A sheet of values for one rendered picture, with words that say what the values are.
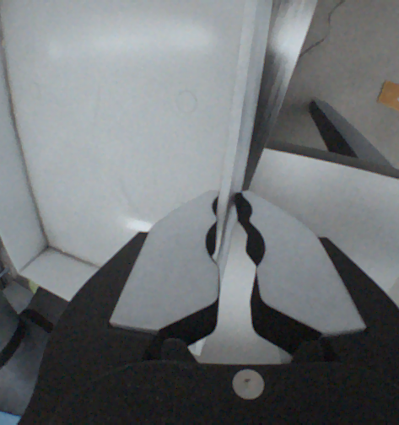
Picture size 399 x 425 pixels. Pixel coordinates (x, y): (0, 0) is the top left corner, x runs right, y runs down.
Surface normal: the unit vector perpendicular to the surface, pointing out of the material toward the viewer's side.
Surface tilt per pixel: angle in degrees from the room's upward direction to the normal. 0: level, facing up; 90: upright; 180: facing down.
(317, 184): 0
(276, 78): 0
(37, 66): 1
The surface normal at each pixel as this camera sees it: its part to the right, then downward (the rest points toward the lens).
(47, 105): -0.32, 0.51
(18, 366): 0.94, -0.13
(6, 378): 0.80, 0.03
